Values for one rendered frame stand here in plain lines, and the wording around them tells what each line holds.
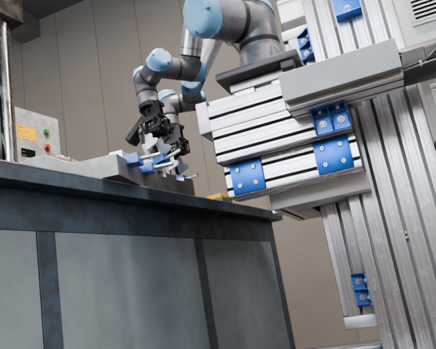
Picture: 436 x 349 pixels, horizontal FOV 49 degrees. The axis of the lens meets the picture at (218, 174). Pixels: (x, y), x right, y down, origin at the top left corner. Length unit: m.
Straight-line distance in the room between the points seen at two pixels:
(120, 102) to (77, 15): 0.98
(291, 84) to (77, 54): 3.43
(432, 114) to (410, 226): 0.29
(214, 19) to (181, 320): 0.85
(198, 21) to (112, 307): 0.76
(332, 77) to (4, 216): 0.76
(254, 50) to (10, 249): 0.78
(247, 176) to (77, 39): 3.37
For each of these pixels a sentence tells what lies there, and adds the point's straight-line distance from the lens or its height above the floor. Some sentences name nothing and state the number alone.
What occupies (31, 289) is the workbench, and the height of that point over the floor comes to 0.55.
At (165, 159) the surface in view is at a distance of 1.55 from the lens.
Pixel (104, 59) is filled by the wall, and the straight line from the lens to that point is 4.24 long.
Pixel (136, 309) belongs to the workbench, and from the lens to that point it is 1.31.
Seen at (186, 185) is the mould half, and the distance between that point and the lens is 1.67.
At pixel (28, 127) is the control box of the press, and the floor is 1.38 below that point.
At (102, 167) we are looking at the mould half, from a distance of 1.23.
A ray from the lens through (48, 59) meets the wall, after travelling 4.62.
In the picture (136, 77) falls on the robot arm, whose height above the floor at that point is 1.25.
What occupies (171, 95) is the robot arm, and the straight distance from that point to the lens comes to 1.96.
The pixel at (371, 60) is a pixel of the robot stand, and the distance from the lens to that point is 1.13.
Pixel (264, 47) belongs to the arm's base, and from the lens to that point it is 1.34.
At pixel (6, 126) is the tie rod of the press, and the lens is 2.20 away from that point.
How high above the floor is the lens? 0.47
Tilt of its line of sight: 14 degrees up
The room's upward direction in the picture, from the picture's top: 10 degrees counter-clockwise
